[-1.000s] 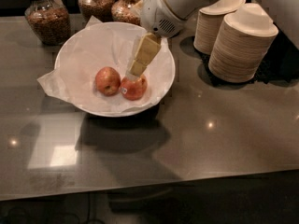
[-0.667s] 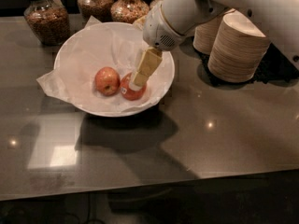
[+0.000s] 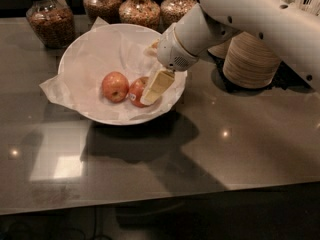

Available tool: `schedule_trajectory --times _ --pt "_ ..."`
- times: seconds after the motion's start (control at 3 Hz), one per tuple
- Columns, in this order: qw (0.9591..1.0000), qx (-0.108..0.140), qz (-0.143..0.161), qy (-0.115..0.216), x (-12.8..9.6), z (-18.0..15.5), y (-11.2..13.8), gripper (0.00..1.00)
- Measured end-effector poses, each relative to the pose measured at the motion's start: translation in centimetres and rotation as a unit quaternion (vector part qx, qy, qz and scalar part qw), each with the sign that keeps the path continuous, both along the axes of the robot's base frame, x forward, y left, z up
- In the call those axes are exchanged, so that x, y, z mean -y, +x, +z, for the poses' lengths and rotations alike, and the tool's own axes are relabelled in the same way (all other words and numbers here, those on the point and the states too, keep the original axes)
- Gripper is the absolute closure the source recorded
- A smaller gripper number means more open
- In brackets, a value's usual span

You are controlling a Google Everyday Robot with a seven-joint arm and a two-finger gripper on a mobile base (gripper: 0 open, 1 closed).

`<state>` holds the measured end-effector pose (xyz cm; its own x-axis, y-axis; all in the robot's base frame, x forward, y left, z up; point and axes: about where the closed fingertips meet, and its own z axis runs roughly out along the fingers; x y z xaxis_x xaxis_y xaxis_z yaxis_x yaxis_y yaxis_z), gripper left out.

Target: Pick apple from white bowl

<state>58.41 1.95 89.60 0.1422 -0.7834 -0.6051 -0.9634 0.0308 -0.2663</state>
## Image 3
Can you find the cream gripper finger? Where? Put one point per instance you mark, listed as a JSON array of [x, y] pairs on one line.
[[157, 84], [151, 50]]

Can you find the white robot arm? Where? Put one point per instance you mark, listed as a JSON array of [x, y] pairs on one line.
[[292, 34]]

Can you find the left red apple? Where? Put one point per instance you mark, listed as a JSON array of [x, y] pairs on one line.
[[115, 87]]

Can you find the left glass cereal jar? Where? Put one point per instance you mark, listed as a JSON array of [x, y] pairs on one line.
[[53, 22]]

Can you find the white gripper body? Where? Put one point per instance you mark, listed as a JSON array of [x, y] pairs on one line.
[[173, 52]]

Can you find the red apple with sticker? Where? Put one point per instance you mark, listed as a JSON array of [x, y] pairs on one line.
[[135, 91]]

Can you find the glass cereal jar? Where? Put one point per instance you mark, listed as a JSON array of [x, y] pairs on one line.
[[144, 13], [173, 10], [53, 22], [107, 10]]

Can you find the large white bowl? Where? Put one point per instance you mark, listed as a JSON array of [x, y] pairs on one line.
[[100, 50]]

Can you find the white paper bowl liner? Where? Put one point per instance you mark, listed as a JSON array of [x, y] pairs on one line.
[[86, 67]]

